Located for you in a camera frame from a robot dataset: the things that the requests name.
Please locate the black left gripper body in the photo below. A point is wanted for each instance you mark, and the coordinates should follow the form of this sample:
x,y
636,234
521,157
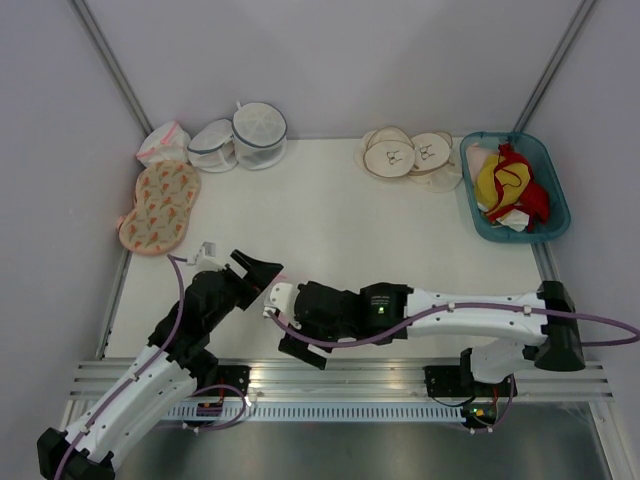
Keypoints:
x,y
238,292

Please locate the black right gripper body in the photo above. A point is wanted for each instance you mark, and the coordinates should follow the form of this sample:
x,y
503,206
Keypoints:
x,y
339,330

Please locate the yellow red bra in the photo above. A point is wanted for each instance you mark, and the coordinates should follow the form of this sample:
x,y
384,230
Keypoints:
x,y
501,181

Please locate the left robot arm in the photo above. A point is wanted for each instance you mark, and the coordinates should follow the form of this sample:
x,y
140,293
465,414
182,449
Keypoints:
x,y
173,365

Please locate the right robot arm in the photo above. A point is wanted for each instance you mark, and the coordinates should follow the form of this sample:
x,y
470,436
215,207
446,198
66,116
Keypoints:
x,y
526,331

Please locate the floral beige bra pouch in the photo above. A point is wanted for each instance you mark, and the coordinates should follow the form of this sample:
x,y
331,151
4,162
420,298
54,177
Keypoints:
x,y
164,196

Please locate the white blue-trim flat laundry bag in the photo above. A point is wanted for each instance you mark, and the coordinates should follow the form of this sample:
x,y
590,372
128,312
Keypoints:
x,y
212,149

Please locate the white blue-trim tall laundry bag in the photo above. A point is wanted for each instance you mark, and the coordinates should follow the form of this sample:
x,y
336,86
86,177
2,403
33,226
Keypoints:
x,y
259,135

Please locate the white pink-trim corner laundry bag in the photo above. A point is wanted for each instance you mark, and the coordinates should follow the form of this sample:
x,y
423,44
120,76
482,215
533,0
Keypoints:
x,y
167,142

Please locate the beige round laundry bag front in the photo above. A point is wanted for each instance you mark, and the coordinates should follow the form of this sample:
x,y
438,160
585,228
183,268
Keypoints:
x,y
386,153

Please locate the beige round laundry bag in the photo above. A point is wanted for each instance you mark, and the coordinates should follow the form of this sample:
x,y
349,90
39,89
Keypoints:
x,y
386,153
437,167

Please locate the beige round laundry bag rear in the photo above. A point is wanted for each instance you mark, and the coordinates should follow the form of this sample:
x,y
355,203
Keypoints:
x,y
437,167

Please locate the white bra in basket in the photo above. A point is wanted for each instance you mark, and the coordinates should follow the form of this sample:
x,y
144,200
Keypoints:
x,y
505,216

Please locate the pink bra in basket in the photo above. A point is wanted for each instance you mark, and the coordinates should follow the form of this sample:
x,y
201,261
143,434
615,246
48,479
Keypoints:
x,y
476,157

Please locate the teal plastic basket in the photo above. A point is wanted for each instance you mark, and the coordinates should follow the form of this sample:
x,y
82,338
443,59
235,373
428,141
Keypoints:
x,y
537,155

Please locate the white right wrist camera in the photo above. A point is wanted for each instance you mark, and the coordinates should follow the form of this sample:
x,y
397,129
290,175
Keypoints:
x,y
280,300

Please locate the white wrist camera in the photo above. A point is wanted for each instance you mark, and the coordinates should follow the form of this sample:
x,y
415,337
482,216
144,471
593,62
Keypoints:
x,y
280,300
205,259

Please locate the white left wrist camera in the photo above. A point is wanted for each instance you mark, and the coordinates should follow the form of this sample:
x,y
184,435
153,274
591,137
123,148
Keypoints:
x,y
205,259

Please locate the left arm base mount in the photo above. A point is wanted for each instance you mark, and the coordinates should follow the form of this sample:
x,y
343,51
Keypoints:
x,y
225,380

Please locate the white slotted cable duct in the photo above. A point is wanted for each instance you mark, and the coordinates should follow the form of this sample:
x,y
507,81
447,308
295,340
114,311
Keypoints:
x,y
318,412

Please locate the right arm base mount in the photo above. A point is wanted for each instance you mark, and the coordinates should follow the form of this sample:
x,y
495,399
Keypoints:
x,y
455,381

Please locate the left aluminium frame post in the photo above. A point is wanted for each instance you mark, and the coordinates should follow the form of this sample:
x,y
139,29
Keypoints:
x,y
101,44

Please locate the aluminium frame post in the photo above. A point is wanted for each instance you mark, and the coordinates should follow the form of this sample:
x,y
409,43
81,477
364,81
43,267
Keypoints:
x,y
101,44
561,52

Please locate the right aluminium frame post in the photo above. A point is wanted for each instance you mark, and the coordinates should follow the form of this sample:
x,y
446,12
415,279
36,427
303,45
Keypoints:
x,y
561,52

